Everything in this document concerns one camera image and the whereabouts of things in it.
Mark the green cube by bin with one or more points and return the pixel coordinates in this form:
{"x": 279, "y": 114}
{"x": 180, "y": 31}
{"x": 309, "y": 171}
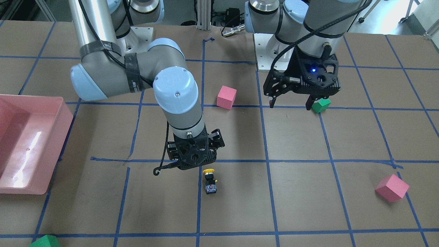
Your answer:
{"x": 46, "y": 241}

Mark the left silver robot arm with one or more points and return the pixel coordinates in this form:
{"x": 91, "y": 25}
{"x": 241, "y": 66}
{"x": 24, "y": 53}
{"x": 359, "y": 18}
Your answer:
{"x": 309, "y": 32}

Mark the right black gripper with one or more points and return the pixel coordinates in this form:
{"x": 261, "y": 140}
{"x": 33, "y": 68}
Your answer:
{"x": 217, "y": 138}

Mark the yellow push button switch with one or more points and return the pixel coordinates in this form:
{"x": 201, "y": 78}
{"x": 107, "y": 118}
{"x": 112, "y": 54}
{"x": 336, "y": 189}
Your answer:
{"x": 210, "y": 182}

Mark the pink cube far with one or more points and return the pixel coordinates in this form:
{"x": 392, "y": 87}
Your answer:
{"x": 392, "y": 188}

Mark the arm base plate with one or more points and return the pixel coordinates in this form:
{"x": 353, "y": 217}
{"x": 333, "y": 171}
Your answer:
{"x": 137, "y": 40}
{"x": 267, "y": 47}

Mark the pink plastic bin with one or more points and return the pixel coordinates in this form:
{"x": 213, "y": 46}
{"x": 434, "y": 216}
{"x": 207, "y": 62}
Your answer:
{"x": 32, "y": 133}

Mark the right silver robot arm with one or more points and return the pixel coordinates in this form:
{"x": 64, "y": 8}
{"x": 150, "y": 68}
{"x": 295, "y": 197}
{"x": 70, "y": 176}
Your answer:
{"x": 106, "y": 70}

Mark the green cube far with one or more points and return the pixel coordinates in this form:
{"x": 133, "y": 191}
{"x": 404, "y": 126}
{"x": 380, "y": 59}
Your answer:
{"x": 321, "y": 105}

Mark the pink cube near base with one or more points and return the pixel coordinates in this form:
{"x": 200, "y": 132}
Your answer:
{"x": 226, "y": 97}

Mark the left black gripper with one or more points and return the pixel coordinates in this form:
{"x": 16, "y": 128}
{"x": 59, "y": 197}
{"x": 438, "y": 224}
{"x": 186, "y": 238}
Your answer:
{"x": 297, "y": 66}

